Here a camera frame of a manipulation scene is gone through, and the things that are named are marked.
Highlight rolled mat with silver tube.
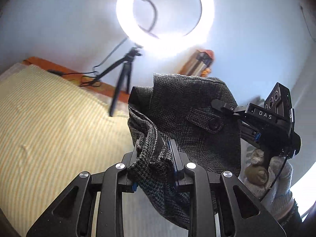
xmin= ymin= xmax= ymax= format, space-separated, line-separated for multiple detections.
xmin=178 ymin=49 xmax=215 ymax=77

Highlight black tripod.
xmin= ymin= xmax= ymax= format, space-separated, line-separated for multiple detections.
xmin=89 ymin=44 xmax=142 ymax=117

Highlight striped yellow bed sheet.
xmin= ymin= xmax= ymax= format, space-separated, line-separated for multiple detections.
xmin=1 ymin=65 xmax=133 ymax=236

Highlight grey gloved right hand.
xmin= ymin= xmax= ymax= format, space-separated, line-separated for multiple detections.
xmin=239 ymin=149 xmax=300 ymax=221

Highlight white ring light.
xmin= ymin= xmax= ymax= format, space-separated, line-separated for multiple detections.
xmin=116 ymin=0 xmax=215 ymax=50

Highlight black power cable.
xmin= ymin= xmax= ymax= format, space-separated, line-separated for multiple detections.
xmin=46 ymin=36 xmax=129 ymax=87

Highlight dark grey checked pants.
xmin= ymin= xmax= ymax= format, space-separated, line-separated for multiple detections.
xmin=128 ymin=74 xmax=241 ymax=229

